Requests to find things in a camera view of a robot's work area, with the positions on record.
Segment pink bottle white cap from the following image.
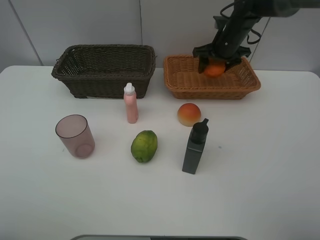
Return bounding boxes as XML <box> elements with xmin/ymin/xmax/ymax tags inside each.
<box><xmin>123</xmin><ymin>82</ymin><xmax>139</xmax><ymax>124</ymax></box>

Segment black rectangular bottle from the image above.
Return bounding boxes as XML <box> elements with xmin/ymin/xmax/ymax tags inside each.
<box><xmin>182</xmin><ymin>118</ymin><xmax>209</xmax><ymax>175</ymax></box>

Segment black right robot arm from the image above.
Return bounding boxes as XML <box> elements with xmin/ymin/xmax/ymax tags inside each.
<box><xmin>192</xmin><ymin>0</ymin><xmax>320</xmax><ymax>74</ymax></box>

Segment light orange wicker basket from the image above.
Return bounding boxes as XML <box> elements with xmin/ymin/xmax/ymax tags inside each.
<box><xmin>163</xmin><ymin>54</ymin><xmax>261</xmax><ymax>100</ymax></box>

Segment green lime fruit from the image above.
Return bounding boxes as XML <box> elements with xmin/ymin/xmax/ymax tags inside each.
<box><xmin>130</xmin><ymin>130</ymin><xmax>158</xmax><ymax>163</ymax></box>

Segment dark brown wicker basket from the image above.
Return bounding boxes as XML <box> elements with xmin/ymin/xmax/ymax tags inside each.
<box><xmin>51</xmin><ymin>44</ymin><xmax>156</xmax><ymax>99</ymax></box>

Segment translucent pink plastic cup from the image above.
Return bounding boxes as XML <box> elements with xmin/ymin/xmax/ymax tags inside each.
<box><xmin>55</xmin><ymin>114</ymin><xmax>95</xmax><ymax>159</ymax></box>

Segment orange mandarin fruit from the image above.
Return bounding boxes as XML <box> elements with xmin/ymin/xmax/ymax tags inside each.
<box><xmin>203</xmin><ymin>62</ymin><xmax>226</xmax><ymax>78</ymax></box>

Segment red yellow peach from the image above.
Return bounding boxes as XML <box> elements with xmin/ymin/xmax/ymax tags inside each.
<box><xmin>177</xmin><ymin>103</ymin><xmax>202</xmax><ymax>127</ymax></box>

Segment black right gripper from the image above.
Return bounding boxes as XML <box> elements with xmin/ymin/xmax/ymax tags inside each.
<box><xmin>192</xmin><ymin>25</ymin><xmax>251</xmax><ymax>74</ymax></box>

